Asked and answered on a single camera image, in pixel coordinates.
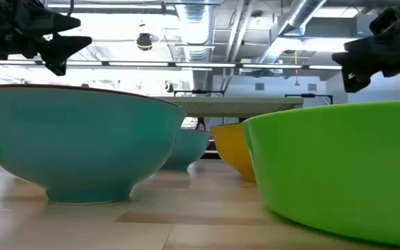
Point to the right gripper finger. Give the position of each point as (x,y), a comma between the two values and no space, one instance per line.
(385,22)
(358,59)

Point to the silver ribbed ventilation duct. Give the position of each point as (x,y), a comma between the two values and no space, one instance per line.
(194,27)

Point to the plain green plastic bowl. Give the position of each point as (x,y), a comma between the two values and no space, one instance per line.
(342,166)

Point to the long bar with light strips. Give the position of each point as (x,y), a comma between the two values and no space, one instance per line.
(203,65)

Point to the pale green perforated metal shelf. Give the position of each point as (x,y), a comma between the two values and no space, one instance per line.
(234,106)

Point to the yellow bowl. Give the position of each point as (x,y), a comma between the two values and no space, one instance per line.
(233,149)

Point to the black horizontal stand bar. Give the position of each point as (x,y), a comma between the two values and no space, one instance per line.
(307,95)
(200,92)

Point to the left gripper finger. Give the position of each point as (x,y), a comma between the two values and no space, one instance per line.
(61,48)
(62,23)

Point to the teal bowl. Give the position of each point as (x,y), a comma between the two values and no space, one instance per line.
(189,149)
(82,139)

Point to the black round ceiling device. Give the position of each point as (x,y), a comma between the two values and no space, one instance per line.
(144,41)

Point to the silver smooth ventilation duct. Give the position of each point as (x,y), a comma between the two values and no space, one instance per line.
(304,14)

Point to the person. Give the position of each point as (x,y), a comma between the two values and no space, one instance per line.
(200,124)

